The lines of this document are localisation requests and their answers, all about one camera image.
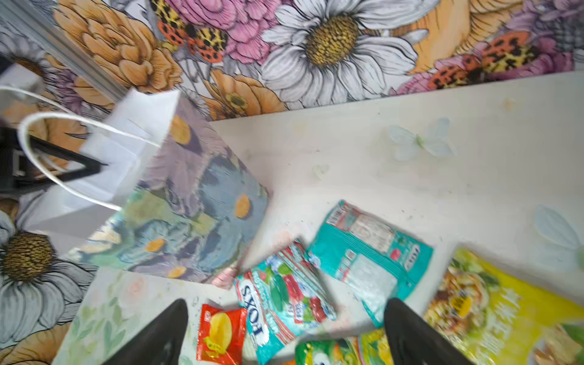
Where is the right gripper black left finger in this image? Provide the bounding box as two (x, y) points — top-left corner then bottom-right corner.
(103, 299), (189, 365)

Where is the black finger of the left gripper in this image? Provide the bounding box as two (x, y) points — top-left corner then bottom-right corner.
(18, 132), (103, 183)

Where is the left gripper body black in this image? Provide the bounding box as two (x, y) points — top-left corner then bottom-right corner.
(1, 126), (32, 194)

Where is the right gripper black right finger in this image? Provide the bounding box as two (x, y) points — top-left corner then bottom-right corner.
(384, 298), (472, 365)

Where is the floral paper gift bag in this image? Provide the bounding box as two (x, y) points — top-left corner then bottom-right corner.
(24, 90), (269, 289)

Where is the yellow corn chips packet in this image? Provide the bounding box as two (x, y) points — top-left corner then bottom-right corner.
(424, 248), (583, 364)

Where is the green yellow Fox's packet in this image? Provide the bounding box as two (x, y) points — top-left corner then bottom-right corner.
(294, 328), (394, 365)

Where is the small red lemon sachet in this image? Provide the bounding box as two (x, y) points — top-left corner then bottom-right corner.
(196, 304), (247, 365)

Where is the teal Fox's candy packet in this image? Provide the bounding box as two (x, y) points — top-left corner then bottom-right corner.
(306, 200), (433, 327)

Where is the green red Fox's packet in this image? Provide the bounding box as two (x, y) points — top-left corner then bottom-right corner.
(234, 240), (337, 364)

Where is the left corner aluminium post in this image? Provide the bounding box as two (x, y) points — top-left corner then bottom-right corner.
(1, 1), (129, 103)

